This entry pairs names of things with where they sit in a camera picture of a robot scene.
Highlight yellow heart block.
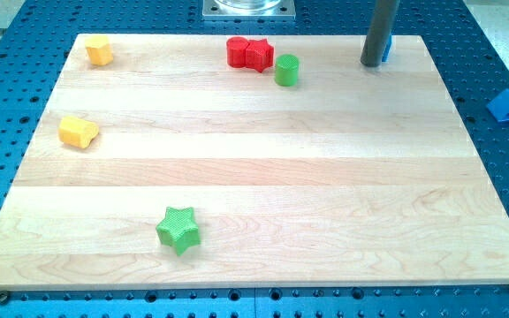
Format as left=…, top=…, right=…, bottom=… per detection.
left=58, top=116, right=99, bottom=148

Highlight green cylinder block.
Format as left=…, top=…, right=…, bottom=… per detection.
left=274, top=54, right=300, bottom=87

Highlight blue triangular block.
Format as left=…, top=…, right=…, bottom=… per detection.
left=486, top=88, right=509, bottom=123

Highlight blue block behind rod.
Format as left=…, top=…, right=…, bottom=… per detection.
left=381, top=34, right=392, bottom=63

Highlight yellow hexagon block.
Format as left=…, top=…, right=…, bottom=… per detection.
left=85, top=34, right=113, bottom=66

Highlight red cylinder block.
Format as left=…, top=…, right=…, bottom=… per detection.
left=226, top=36, right=249, bottom=68

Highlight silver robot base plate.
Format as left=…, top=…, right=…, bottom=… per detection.
left=201, top=0, right=296, bottom=20

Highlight green star block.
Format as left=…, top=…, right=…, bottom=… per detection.
left=156, top=207, right=201, bottom=256

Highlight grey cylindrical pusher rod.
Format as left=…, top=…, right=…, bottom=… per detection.
left=361, top=0, right=400, bottom=67

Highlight red star block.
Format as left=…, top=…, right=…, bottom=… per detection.
left=245, top=39, right=274, bottom=72

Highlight wooden board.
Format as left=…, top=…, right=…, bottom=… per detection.
left=0, top=34, right=509, bottom=291

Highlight left board stop bolt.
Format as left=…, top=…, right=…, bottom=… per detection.
left=0, top=291, right=10, bottom=306

